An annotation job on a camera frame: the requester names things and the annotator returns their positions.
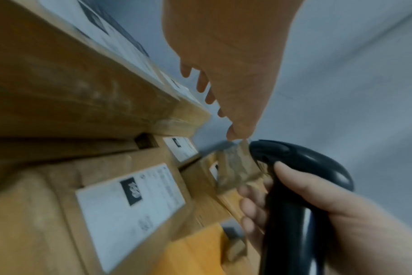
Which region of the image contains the person's right hand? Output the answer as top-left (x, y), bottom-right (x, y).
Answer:
top-left (238, 161), bottom-right (412, 275)

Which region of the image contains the person's left hand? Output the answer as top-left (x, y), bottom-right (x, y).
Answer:
top-left (161, 0), bottom-right (305, 142)

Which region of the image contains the black barcode scanner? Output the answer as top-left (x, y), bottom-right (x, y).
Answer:
top-left (248, 139), bottom-right (356, 275)

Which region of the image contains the yellow taped labelled cardboard box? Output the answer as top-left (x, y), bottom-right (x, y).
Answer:
top-left (155, 134), bottom-right (203, 170)

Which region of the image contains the taped parcel labelled 150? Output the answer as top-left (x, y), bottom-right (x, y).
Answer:
top-left (0, 0), bottom-right (213, 139)

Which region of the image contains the grey curtain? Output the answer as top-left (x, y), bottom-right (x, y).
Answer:
top-left (131, 0), bottom-right (412, 216)

